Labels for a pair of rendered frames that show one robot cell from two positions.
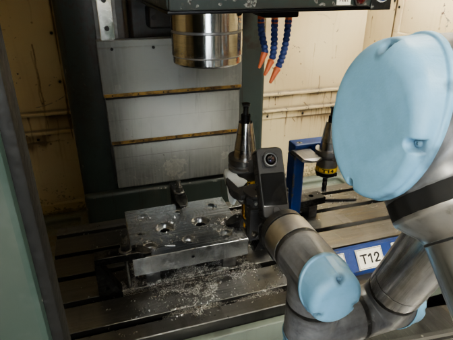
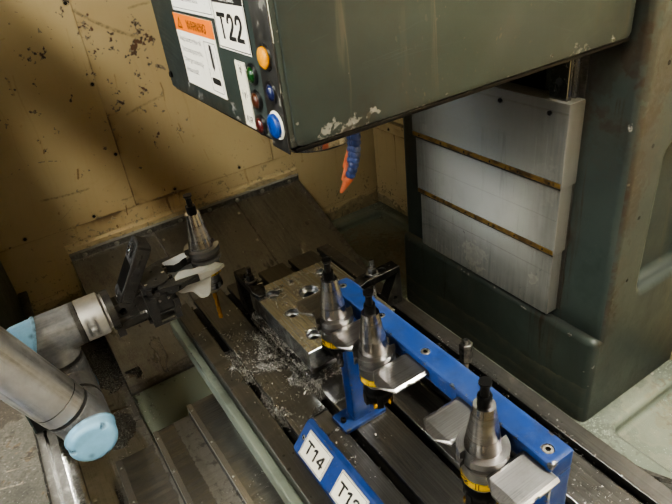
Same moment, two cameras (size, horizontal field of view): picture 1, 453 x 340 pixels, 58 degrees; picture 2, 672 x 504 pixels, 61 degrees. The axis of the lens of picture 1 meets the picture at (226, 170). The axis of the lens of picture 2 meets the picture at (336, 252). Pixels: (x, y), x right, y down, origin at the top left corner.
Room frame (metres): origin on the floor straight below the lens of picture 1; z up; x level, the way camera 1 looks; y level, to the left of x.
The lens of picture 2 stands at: (0.77, -0.96, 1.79)
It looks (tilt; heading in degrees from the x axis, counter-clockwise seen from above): 32 degrees down; 79
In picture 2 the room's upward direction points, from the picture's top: 7 degrees counter-clockwise
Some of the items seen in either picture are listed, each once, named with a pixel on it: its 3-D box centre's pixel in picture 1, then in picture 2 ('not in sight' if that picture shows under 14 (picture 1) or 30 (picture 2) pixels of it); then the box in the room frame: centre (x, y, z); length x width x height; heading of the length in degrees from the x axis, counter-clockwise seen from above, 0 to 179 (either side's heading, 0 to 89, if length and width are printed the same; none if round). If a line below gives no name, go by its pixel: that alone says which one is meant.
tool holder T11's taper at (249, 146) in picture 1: (245, 139); (196, 229); (0.71, -0.03, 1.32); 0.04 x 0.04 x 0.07
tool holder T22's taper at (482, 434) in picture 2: not in sight; (483, 424); (1.00, -0.56, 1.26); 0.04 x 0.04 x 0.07
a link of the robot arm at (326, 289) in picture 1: (316, 275); (47, 337); (0.44, -0.12, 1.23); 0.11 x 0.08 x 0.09; 18
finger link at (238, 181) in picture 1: (232, 189); (189, 268); (0.68, -0.01, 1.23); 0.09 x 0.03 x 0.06; 31
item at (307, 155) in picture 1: (307, 156); (317, 303); (0.88, -0.19, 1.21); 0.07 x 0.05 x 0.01; 18
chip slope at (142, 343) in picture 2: not in sight; (237, 278); (0.75, 0.68, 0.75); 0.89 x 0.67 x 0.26; 18
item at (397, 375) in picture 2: not in sight; (397, 374); (0.95, -0.40, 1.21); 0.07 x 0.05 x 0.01; 18
